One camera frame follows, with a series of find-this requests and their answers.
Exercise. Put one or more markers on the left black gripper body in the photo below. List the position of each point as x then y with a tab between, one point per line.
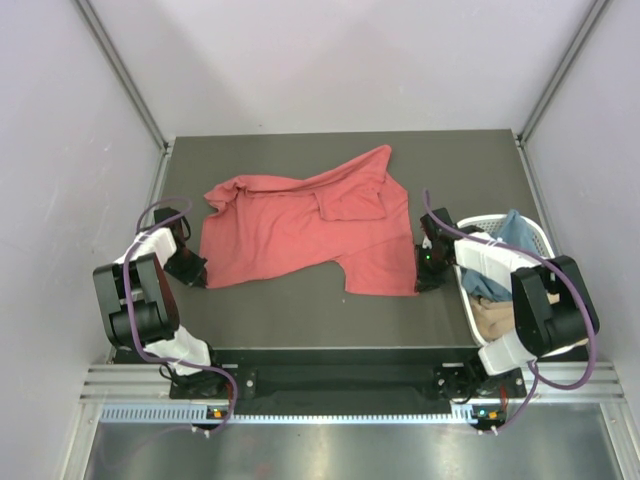
185	265

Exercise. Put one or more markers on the red t shirt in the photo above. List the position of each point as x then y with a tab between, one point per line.
356	215

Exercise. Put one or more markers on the left aluminium frame post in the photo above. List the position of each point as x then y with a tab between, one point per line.
94	24

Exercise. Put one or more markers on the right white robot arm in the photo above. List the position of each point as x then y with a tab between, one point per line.
528	276

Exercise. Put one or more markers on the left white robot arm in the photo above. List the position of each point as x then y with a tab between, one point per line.
134	294

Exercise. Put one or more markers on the tan t shirt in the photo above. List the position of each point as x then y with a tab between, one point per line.
492	322

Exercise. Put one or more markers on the aluminium frame post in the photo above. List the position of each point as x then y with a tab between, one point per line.
578	41
94	24

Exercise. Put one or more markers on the right aluminium frame post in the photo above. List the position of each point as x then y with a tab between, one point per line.
578	41

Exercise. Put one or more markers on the aluminium front rail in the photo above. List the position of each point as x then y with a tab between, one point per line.
143	384

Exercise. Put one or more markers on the white plastic laundry basket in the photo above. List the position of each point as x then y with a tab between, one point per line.
489	223

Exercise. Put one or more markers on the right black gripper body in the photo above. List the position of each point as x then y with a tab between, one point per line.
429	265

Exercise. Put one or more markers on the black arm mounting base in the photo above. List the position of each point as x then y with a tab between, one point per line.
433	372

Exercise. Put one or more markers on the grey slotted cable duct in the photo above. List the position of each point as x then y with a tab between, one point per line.
204	415

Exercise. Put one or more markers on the blue t shirt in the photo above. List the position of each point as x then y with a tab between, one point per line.
514	230

